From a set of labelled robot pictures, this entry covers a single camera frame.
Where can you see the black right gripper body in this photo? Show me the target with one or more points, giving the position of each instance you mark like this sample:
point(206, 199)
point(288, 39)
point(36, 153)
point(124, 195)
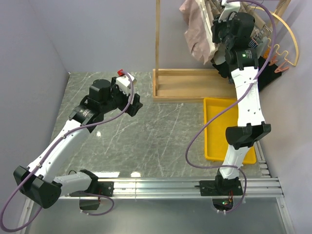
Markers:
point(220, 32)

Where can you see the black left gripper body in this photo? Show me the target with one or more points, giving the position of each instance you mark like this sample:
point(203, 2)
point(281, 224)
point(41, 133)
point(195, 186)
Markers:
point(119, 98)

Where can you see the pink and cream underwear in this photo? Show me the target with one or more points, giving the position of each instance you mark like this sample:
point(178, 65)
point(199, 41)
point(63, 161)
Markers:
point(198, 36)

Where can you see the beige clip hanger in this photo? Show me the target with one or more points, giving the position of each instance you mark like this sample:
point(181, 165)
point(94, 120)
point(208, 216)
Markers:
point(210, 9)

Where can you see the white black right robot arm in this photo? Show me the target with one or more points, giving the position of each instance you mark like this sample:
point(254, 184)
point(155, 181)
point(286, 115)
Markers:
point(235, 34)

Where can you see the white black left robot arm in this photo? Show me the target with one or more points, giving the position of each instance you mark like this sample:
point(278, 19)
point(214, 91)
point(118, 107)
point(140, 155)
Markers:
point(39, 181)

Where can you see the striped blue hanging underwear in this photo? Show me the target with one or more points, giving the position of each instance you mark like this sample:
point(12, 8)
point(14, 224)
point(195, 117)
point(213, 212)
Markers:
point(253, 44)

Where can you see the black hanging underwear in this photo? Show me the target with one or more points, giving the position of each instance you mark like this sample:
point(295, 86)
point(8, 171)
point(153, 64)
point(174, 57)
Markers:
point(268, 76)
point(220, 64)

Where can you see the light grey hanging underwear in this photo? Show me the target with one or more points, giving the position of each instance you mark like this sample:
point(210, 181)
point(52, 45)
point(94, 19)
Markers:
point(262, 47)

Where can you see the black rear hanging underwear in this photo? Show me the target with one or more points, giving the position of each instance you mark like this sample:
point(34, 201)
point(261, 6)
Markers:
point(268, 76)

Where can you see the orange wavy clip hanger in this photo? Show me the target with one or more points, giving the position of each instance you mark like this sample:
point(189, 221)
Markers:
point(280, 59)

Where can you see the yellow plastic tray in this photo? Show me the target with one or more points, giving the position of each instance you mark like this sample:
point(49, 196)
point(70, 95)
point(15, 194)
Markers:
point(215, 143)

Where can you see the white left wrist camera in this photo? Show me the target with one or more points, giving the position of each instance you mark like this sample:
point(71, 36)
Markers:
point(123, 83)

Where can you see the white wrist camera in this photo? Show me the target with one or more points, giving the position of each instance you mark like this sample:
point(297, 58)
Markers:
point(229, 7)
point(123, 83)

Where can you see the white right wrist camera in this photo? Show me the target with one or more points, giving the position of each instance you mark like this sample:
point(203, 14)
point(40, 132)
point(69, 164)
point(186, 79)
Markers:
point(229, 7)

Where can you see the wooden rack right post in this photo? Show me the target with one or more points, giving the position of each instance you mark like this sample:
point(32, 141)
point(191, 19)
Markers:
point(279, 11)

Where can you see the wooden rack upright post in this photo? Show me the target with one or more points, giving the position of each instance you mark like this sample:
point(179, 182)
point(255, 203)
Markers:
point(157, 36)

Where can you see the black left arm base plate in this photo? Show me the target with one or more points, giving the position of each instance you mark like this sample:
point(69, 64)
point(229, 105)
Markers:
point(102, 189)

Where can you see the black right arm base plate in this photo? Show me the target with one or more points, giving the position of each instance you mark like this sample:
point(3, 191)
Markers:
point(221, 187)

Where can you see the aluminium rail frame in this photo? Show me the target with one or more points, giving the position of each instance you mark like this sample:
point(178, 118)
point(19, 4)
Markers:
point(179, 188)

